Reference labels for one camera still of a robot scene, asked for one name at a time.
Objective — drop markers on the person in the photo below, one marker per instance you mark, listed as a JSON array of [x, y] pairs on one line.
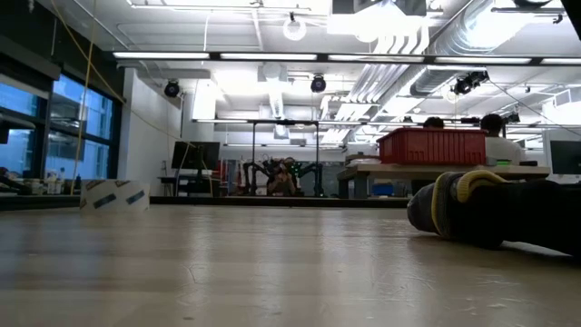
[[281, 181], [501, 150], [433, 122]]

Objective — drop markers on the black ceiling camera rig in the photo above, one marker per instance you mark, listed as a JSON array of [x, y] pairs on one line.
[[469, 82]]

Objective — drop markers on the black monitor desk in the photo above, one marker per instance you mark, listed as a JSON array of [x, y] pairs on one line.
[[181, 179]]

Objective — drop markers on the long ceiling light strip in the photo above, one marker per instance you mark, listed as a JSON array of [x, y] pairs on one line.
[[272, 56]]

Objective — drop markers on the black monitor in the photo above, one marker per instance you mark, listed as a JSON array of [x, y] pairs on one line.
[[195, 156], [566, 156]]

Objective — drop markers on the black glove yellow stripe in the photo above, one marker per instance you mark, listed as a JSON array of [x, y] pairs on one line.
[[499, 213]]

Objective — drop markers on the white tape roll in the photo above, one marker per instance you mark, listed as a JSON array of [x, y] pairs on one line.
[[113, 195]]

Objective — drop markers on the silver ventilation duct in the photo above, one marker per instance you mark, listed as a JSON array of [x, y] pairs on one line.
[[436, 79]]

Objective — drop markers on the white round ceiling device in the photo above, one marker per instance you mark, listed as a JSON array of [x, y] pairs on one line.
[[294, 29]]

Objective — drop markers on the background robot workstation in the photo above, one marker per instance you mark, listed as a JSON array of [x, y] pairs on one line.
[[313, 170]]

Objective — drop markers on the wooden top wheeled cart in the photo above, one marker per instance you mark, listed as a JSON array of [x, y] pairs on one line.
[[454, 171]]

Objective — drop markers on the red plastic crate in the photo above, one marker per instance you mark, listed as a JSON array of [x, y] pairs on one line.
[[431, 147]]

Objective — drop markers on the black aluminium table frame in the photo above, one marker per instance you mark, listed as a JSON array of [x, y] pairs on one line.
[[272, 202]]

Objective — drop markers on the black ceiling spotlight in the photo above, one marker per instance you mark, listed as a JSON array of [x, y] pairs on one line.
[[318, 84], [171, 89]]

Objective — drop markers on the blue bin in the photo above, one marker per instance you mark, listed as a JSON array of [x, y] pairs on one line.
[[383, 190]]

